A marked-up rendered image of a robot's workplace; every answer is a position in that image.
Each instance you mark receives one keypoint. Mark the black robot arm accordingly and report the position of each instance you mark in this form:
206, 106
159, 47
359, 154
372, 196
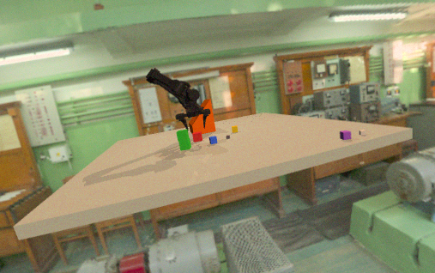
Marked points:
178, 89

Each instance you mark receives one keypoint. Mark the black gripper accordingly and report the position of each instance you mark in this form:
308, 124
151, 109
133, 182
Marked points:
182, 116

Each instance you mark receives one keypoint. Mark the small purple cube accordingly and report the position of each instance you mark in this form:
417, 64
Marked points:
345, 134

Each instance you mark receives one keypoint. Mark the blue cube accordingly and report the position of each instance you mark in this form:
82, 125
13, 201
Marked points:
213, 139

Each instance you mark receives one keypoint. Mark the green block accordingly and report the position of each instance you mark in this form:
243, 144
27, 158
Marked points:
184, 145
182, 135

